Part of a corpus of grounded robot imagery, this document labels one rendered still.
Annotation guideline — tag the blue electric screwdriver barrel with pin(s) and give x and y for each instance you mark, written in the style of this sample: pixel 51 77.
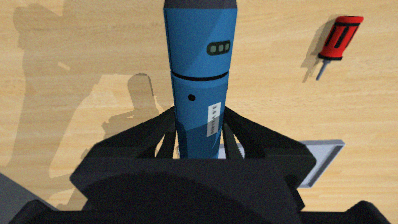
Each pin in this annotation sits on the blue electric screwdriver barrel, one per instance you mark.
pixel 200 36

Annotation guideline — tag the red screwdriver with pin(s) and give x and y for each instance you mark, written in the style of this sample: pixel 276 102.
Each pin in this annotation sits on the red screwdriver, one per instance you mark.
pixel 338 39

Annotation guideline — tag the grey rectangular tray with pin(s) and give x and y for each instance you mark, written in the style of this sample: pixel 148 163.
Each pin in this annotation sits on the grey rectangular tray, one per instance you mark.
pixel 325 151

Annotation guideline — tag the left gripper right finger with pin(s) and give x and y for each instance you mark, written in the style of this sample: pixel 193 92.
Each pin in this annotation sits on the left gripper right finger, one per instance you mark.
pixel 294 159

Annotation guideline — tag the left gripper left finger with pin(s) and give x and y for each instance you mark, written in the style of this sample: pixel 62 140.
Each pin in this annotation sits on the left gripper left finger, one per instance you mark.
pixel 141 140

